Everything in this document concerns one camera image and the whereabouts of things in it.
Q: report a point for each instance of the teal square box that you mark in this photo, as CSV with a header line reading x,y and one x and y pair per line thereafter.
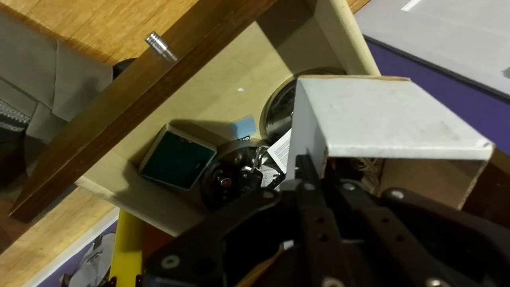
x,y
177,160

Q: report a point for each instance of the small white drawer box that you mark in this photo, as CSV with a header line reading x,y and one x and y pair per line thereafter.
x,y
383,117

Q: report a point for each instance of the brown wooden cabinet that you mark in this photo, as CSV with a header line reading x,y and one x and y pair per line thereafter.
x,y
495,186

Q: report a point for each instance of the black car key fob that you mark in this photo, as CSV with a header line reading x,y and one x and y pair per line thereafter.
x,y
249,173

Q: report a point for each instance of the white printed paper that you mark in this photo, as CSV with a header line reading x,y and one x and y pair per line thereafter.
x,y
281,152

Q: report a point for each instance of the black car key red button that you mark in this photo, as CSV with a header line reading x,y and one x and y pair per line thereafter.
x,y
225,184

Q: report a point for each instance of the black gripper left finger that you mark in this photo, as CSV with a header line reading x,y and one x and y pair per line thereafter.
x,y
256,240

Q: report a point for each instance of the light wood cabinet drawer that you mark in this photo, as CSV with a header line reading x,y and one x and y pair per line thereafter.
x,y
160,90

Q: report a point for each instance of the silver drawer knob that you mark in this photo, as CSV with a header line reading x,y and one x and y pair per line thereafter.
x,y
162,47

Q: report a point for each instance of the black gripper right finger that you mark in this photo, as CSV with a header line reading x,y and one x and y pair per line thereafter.
x,y
424,245

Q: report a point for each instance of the yellow stand pole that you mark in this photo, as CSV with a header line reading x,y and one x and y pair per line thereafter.
x,y
126,250

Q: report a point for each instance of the blue sticky note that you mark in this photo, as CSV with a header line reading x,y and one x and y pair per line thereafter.
x,y
246,129

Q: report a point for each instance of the grey bag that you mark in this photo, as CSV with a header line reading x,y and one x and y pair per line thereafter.
x,y
58,90

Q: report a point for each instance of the silver round bowl with keys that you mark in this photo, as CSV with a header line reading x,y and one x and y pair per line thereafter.
x,y
213,197

